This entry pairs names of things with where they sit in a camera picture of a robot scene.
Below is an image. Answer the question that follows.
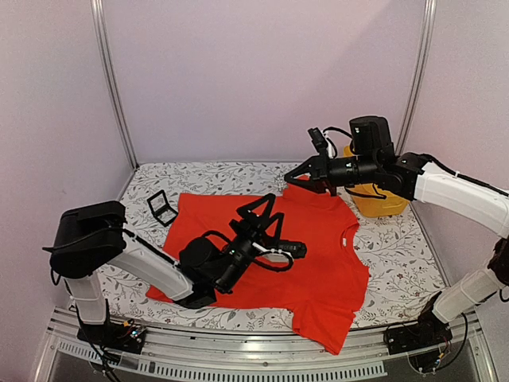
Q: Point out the floral patterned table mat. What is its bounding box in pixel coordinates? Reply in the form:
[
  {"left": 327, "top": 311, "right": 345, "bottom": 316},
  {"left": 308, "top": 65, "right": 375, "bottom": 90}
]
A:
[{"left": 99, "top": 162, "right": 445, "bottom": 332}]

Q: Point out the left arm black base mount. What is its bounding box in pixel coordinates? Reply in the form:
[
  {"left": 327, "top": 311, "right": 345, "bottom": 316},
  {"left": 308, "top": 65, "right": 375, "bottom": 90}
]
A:
[{"left": 77, "top": 319, "right": 146, "bottom": 355}]

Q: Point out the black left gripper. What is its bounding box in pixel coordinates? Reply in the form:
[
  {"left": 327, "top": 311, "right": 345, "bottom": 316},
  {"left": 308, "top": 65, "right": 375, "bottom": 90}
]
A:
[{"left": 216, "top": 195, "right": 285, "bottom": 295}]

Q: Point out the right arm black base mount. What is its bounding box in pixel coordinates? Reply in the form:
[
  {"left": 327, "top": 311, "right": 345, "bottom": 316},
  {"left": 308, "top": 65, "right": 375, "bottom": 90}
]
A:
[{"left": 383, "top": 315, "right": 453, "bottom": 355}]

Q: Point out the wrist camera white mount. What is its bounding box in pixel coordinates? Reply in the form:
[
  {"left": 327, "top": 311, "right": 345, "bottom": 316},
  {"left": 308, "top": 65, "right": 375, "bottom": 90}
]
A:
[
  {"left": 308, "top": 127, "right": 337, "bottom": 158},
  {"left": 253, "top": 240, "right": 307, "bottom": 267}
]

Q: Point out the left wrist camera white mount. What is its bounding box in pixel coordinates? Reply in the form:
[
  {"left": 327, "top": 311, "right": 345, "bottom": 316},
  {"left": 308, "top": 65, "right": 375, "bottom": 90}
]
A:
[{"left": 253, "top": 240, "right": 307, "bottom": 267}]

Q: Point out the red t-shirt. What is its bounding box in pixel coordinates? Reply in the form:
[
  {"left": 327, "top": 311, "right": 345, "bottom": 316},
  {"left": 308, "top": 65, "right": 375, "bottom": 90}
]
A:
[{"left": 145, "top": 183, "right": 371, "bottom": 356}]

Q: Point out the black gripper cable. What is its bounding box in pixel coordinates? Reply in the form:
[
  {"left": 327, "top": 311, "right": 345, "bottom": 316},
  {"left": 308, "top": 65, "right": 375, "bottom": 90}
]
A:
[
  {"left": 202, "top": 230, "right": 295, "bottom": 274},
  {"left": 324, "top": 126, "right": 355, "bottom": 140}
]

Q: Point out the aluminium corner post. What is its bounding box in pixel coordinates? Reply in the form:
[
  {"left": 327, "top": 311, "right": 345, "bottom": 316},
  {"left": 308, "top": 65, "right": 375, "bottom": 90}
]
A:
[
  {"left": 90, "top": 0, "right": 139, "bottom": 171},
  {"left": 396, "top": 0, "right": 437, "bottom": 154}
]

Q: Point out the left aluminium corner post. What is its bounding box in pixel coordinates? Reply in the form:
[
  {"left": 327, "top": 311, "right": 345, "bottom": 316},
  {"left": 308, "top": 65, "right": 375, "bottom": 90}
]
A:
[{"left": 90, "top": 0, "right": 139, "bottom": 171}]

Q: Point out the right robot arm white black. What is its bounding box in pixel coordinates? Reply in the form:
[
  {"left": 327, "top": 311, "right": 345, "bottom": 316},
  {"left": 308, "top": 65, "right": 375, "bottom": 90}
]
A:
[{"left": 284, "top": 115, "right": 508, "bottom": 347}]

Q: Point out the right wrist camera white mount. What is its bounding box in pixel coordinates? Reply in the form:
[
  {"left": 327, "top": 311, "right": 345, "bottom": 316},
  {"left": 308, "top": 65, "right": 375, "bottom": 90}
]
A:
[{"left": 308, "top": 127, "right": 337, "bottom": 158}]

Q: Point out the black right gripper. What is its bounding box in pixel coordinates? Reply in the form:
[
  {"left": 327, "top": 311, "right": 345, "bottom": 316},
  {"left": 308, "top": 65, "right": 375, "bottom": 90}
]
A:
[{"left": 286, "top": 147, "right": 379, "bottom": 196}]

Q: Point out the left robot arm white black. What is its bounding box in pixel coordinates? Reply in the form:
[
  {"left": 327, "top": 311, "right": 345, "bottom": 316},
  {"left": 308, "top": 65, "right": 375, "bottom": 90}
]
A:
[{"left": 45, "top": 193, "right": 293, "bottom": 345}]

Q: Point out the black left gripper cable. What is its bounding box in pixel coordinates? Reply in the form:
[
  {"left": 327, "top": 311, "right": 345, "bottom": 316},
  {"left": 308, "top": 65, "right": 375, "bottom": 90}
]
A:
[{"left": 202, "top": 230, "right": 295, "bottom": 274}]

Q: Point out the yellow plastic basket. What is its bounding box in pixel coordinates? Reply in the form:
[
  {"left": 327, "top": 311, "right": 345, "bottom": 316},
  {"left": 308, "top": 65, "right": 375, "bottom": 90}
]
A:
[{"left": 343, "top": 143, "right": 410, "bottom": 219}]

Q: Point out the right aluminium corner post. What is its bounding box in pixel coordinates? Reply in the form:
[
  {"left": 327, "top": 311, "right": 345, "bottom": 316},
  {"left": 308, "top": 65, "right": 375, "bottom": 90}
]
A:
[{"left": 396, "top": 0, "right": 437, "bottom": 154}]

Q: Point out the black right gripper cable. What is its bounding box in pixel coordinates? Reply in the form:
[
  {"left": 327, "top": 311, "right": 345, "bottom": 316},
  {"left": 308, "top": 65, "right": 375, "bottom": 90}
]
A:
[{"left": 324, "top": 126, "right": 355, "bottom": 140}]

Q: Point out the aluminium front rail frame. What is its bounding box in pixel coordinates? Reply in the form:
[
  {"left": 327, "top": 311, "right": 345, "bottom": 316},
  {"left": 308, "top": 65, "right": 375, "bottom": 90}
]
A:
[{"left": 33, "top": 308, "right": 498, "bottom": 382}]

